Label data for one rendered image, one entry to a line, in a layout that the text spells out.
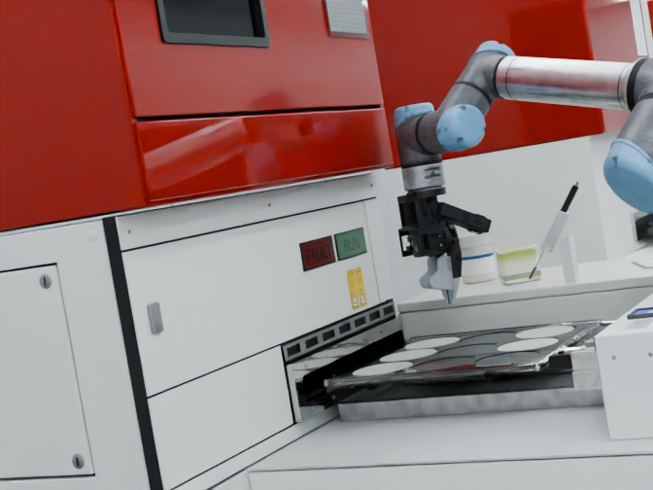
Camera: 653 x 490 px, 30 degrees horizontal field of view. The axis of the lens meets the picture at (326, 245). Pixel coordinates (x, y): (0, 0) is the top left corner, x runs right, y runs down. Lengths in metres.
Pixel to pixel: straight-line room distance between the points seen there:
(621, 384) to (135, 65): 0.76
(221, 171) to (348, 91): 0.48
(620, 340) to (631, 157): 0.32
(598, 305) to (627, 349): 0.58
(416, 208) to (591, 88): 0.39
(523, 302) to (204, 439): 0.75
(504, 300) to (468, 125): 0.36
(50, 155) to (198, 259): 0.26
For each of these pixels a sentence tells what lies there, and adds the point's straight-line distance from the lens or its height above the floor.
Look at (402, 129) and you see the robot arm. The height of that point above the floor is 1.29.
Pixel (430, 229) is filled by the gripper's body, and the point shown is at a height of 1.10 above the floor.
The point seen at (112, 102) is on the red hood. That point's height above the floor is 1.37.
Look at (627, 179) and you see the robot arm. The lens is 1.86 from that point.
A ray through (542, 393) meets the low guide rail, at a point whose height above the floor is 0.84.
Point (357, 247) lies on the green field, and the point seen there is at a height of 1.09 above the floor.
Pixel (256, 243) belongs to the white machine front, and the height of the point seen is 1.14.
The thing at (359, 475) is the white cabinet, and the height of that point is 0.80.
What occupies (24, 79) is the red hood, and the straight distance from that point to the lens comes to 1.71.
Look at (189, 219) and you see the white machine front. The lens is 1.76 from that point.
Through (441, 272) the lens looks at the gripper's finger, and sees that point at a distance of 2.19.
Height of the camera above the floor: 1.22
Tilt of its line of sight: 3 degrees down
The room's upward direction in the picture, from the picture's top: 10 degrees counter-clockwise
